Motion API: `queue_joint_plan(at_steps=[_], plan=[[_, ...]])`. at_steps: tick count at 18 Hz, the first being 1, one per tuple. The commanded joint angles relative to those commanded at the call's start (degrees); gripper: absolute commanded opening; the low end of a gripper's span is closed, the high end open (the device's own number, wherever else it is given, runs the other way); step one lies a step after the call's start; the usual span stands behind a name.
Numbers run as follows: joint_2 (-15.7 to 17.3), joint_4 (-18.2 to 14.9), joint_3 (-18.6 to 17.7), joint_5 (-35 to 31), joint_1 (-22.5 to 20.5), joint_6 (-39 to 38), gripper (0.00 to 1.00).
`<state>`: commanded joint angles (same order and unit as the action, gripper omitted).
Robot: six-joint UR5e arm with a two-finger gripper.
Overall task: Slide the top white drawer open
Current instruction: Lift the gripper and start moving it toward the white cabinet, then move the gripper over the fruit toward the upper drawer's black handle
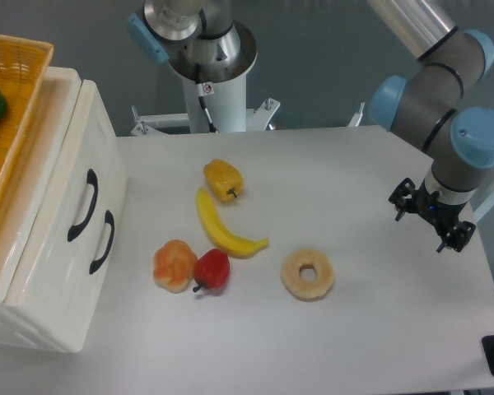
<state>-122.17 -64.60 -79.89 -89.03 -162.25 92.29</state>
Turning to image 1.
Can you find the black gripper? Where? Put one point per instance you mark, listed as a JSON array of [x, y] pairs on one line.
[[454, 234]]

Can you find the orange knotted bread roll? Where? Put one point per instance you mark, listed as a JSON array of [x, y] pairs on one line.
[[173, 266]]

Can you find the red bell pepper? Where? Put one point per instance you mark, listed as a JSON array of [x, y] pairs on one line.
[[211, 271]]

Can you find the orange woven basket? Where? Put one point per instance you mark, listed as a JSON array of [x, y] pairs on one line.
[[23, 64]]

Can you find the white metal frame bracket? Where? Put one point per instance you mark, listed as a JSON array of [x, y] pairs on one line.
[[357, 117]]

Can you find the white drawer cabinet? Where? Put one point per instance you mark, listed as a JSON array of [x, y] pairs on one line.
[[24, 192]]

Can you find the beige donut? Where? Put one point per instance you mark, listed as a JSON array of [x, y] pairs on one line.
[[296, 262]]

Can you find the yellow banana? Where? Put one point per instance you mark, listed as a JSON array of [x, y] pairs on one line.
[[222, 238]]

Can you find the white drawer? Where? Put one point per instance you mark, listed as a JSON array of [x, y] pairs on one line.
[[101, 242], [46, 288]]

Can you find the yellow bell pepper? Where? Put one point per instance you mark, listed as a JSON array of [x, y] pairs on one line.
[[225, 180]]

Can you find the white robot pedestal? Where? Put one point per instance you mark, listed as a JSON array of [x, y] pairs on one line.
[[213, 71]]

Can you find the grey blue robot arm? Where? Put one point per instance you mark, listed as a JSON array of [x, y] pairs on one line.
[[421, 110]]

